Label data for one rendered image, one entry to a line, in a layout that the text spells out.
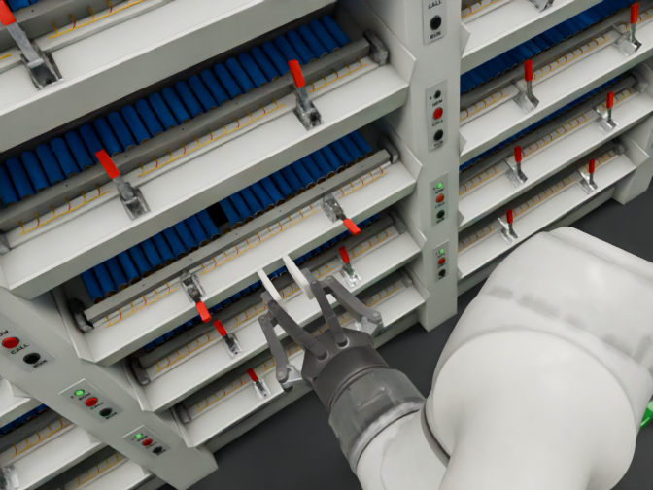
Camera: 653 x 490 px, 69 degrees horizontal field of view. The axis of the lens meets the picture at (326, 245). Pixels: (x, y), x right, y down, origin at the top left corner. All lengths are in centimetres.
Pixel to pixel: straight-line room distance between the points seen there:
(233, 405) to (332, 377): 66
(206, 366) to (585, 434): 77
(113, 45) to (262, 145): 22
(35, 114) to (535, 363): 51
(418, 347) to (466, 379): 99
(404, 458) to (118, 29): 51
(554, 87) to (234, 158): 66
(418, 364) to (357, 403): 81
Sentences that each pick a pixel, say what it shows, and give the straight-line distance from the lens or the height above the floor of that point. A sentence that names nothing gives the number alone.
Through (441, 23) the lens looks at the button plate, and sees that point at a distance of 75.
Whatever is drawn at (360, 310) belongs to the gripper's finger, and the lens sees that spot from 54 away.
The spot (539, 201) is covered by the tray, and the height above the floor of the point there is 17.
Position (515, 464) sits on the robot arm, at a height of 89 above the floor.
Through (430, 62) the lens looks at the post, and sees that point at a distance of 77.
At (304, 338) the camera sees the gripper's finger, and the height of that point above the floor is 67.
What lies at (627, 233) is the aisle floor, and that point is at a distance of 155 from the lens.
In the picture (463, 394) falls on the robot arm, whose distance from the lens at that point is 28.
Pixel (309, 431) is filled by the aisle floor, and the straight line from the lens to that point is 121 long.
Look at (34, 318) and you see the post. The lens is 74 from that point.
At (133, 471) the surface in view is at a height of 15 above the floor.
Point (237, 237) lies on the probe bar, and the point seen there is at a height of 57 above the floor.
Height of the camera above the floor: 111
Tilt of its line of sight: 47 degrees down
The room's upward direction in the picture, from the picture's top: 17 degrees counter-clockwise
